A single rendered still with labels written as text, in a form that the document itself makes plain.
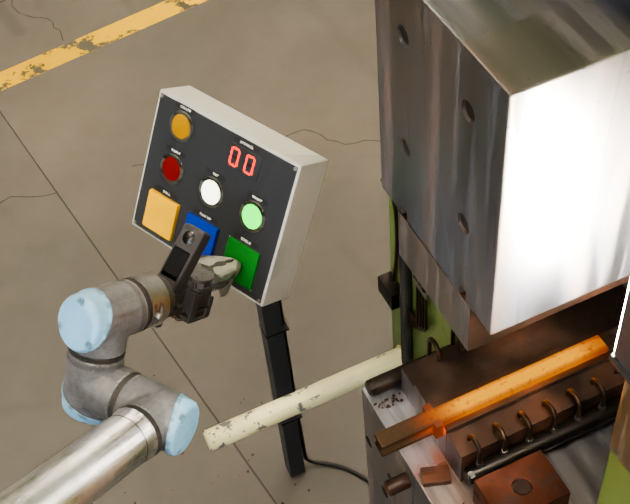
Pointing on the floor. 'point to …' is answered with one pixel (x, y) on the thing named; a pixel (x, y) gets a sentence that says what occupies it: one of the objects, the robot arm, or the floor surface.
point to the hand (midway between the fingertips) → (235, 261)
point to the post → (281, 383)
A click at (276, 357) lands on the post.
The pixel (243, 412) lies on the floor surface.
